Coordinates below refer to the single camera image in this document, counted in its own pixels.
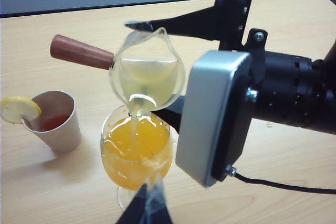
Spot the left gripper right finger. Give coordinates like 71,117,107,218
146,175,174,224

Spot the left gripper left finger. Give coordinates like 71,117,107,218
115,182,150,224

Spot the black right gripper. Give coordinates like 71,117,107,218
124,0,269,55

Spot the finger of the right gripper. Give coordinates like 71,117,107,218
151,94,186,138

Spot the clear wooden-handled measuring cup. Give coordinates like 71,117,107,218
49,27,187,118

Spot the wine glass with orange juice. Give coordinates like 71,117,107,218
100,104,174,212

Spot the beige paper cup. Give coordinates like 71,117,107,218
22,90,83,154

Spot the yellow lemon slice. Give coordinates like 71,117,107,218
0,96,42,125

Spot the black camera cable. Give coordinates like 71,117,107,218
230,167,336,195

